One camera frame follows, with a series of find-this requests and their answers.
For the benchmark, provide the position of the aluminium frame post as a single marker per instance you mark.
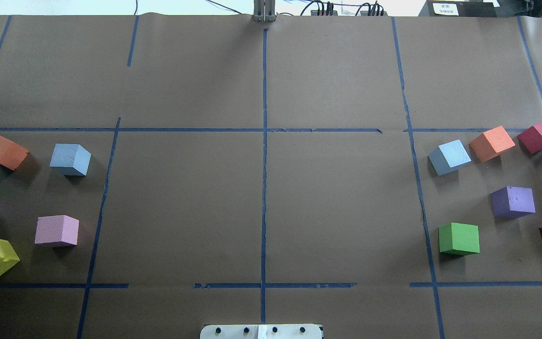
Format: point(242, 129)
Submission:
point(264, 11)

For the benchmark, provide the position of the orange foam block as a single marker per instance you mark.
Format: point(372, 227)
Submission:
point(492, 143)
point(11, 154)

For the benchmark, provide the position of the crimson foam block far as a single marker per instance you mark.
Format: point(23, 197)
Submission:
point(531, 138)

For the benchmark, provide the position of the green foam block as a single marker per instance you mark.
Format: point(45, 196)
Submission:
point(459, 239)

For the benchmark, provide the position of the pink foam block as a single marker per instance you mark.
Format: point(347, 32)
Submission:
point(57, 231)

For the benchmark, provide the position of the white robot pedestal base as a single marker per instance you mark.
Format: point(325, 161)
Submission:
point(262, 331)

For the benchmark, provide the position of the purple foam block right side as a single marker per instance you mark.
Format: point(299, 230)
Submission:
point(513, 202)

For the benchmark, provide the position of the blue foam block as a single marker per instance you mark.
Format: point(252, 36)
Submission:
point(449, 157)
point(70, 159)

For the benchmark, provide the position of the orange foam block left side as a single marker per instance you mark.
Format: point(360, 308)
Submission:
point(11, 154)

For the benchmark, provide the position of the black power supply box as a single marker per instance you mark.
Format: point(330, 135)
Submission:
point(459, 8)

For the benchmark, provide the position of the orange foam block right side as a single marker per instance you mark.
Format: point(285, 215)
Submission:
point(492, 143)

